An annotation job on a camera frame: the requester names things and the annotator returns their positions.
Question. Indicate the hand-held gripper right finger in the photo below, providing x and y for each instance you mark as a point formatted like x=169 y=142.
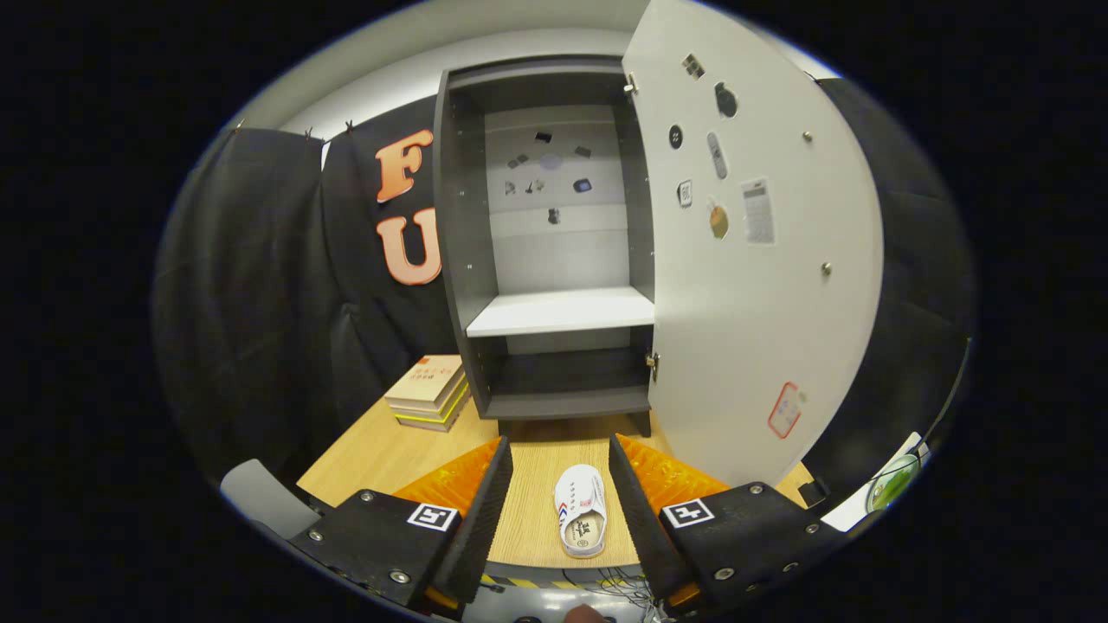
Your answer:
x=640 y=519

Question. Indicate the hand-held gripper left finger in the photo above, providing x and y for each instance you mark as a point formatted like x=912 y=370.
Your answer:
x=480 y=528

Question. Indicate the white canvas shoe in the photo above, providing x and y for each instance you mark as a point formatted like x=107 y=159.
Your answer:
x=578 y=497

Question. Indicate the beige shoe cabinet door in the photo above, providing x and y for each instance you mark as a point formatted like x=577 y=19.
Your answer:
x=762 y=329

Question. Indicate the grey shoe cabinet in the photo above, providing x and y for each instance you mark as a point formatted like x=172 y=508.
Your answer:
x=467 y=260

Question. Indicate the white cabinet shelf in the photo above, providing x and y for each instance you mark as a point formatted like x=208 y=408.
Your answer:
x=563 y=311

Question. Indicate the black yellow hazard tape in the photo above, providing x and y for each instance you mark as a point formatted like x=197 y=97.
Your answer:
x=528 y=581

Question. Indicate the stack of books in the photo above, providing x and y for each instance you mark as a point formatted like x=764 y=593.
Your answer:
x=428 y=381

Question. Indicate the black table clamp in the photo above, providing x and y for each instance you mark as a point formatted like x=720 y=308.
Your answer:
x=814 y=495

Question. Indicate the green round object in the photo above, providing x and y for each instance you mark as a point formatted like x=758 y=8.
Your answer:
x=892 y=484

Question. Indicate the black backdrop cloth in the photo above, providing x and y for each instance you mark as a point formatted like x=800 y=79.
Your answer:
x=260 y=303

